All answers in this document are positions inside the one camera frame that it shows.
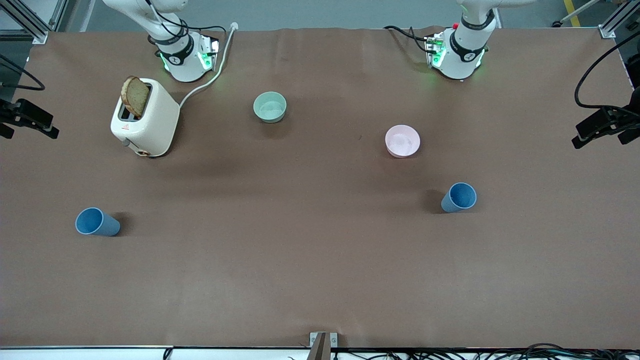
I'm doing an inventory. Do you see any blue plastic cup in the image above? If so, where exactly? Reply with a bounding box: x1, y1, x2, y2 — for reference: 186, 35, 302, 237
75, 207, 121, 237
440, 182, 478, 214

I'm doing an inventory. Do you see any black right base cable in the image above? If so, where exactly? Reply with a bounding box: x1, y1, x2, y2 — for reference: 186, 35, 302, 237
144, 0, 229, 57

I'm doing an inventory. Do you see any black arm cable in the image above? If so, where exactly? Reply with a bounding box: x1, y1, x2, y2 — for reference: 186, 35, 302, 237
574, 31, 640, 111
0, 52, 46, 92

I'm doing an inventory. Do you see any pink bowl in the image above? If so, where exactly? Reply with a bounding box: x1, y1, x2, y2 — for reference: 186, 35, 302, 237
384, 124, 421, 159

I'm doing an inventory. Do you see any cream white toaster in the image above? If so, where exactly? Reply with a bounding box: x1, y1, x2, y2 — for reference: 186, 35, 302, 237
110, 77, 181, 158

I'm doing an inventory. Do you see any aluminium frame profile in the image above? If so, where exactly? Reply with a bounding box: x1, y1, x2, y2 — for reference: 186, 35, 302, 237
0, 0, 69, 45
598, 0, 640, 39

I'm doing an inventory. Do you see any black base cable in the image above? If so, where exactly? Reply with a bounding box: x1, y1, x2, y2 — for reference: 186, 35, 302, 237
144, 0, 229, 57
383, 25, 432, 55

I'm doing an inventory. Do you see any brown bread slice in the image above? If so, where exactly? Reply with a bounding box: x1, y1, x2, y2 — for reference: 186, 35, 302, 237
121, 75, 151, 119

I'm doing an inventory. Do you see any mint green bowl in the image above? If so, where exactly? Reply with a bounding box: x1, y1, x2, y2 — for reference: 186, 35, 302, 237
252, 91, 288, 124

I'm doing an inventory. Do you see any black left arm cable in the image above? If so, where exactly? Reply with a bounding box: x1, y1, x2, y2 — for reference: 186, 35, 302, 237
574, 31, 640, 111

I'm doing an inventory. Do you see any brown table cover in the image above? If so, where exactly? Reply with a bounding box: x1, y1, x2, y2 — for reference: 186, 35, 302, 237
0, 26, 640, 350

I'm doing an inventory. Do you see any black left base cable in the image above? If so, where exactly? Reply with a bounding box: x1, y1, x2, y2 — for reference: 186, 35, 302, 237
383, 25, 432, 55

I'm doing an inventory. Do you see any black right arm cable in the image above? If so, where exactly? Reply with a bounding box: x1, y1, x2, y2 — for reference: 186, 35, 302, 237
0, 52, 46, 92

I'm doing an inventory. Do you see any grey metal stand leg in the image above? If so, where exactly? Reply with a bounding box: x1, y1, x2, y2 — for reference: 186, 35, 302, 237
552, 0, 601, 28

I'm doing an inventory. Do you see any grey metal bracket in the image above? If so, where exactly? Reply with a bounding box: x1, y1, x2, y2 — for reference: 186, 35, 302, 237
309, 331, 339, 360

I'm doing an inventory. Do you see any white toaster power cable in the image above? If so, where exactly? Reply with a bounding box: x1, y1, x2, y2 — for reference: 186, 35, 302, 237
178, 22, 239, 109

